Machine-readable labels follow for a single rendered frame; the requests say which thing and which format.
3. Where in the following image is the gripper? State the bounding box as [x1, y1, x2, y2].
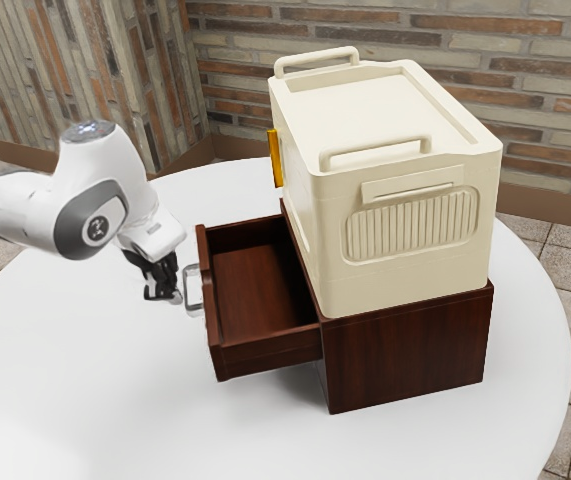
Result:
[122, 248, 184, 305]

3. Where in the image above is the dark wood cabinet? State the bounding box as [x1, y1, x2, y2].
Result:
[278, 197, 496, 415]

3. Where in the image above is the cream box with lid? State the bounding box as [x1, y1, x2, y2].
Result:
[266, 45, 503, 319]

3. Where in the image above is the dark wood drawer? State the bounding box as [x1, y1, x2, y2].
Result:
[181, 213, 325, 384]

